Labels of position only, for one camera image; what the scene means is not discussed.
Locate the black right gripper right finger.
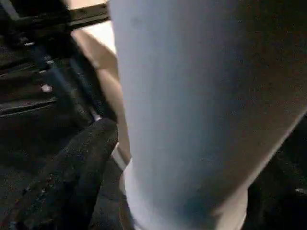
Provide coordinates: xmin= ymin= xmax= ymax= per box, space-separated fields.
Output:
xmin=246 ymin=133 xmax=307 ymax=230

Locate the white plastic table leg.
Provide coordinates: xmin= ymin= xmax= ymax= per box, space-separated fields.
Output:
xmin=107 ymin=0 xmax=307 ymax=230

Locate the black work mat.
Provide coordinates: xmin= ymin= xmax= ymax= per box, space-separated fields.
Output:
xmin=0 ymin=0 xmax=307 ymax=230

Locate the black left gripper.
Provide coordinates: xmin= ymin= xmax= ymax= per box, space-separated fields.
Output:
xmin=0 ymin=0 xmax=83 ymax=74

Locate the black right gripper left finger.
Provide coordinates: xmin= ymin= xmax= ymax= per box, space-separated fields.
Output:
xmin=0 ymin=118 xmax=119 ymax=230

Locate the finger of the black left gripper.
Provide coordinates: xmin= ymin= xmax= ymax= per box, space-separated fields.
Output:
xmin=69 ymin=54 xmax=114 ymax=123

